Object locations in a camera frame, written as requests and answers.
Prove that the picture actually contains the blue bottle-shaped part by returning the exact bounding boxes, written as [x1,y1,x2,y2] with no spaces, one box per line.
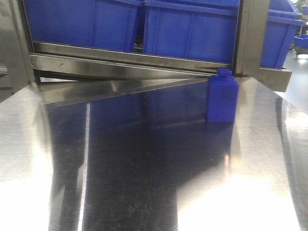
[206,68,239,123]

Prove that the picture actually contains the blue plastic bin left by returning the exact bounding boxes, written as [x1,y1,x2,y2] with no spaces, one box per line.
[25,0,143,52]

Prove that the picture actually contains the blue plastic bin right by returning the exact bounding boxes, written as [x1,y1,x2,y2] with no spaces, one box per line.
[260,0,305,69]

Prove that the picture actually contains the blue plastic bin middle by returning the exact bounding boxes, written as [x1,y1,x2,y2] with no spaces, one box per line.
[143,0,239,63]

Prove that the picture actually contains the small blue bin background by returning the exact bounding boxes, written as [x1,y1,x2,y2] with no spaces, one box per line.
[294,35,308,49]

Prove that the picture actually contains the blue plastic bin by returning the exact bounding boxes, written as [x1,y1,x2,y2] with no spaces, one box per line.
[143,0,239,63]
[260,0,305,69]
[25,0,143,52]

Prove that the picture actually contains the stainless steel shelf rack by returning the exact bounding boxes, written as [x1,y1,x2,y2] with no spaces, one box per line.
[1,0,292,92]

